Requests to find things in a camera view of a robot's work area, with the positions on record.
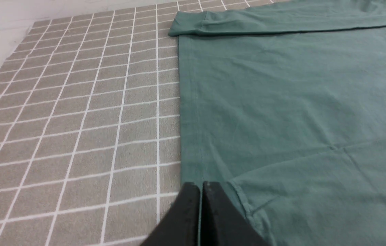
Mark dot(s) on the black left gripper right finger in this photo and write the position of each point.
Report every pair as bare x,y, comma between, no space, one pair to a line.
221,223

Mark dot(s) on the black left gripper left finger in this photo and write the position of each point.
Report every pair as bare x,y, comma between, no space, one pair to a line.
179,226

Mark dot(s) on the green long-sleeved shirt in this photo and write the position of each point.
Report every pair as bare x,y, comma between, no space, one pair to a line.
285,106

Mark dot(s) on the grey grid-pattern tablecloth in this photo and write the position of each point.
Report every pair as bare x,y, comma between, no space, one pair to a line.
90,129

